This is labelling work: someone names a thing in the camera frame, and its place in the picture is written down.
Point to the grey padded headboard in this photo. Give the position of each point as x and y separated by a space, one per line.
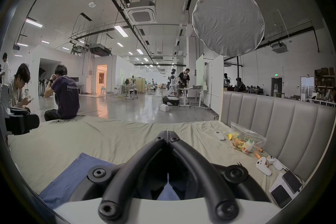
283 123

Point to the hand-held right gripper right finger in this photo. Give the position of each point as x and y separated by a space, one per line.
199 165

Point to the bed with beige sheet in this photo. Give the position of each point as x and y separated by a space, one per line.
105 136

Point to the white hand controller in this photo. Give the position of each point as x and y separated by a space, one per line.
275 162
262 165

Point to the white remote control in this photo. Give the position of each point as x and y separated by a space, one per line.
219 135

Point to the white humanoid robot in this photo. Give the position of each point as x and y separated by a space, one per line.
171 91

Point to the small orange battery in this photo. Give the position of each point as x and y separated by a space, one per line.
257 155

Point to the white desk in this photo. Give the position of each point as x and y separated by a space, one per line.
193 89

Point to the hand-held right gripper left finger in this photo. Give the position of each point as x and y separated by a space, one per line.
136 165

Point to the small white carton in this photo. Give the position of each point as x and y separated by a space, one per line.
164 107

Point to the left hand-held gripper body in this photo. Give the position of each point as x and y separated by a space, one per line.
22 122

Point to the dark blue shirt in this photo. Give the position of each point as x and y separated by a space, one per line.
69 178

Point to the white flat box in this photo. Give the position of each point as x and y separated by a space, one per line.
275 183

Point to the clear plastic bag of snacks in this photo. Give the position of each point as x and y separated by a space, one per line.
245 140

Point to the round white softbox lamp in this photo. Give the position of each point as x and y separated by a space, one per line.
228 20

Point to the black flat phone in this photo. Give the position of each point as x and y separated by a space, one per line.
280 196

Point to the black power bank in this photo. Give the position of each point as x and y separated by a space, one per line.
292 181

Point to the shelf with cartons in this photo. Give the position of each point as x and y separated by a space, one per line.
325 86

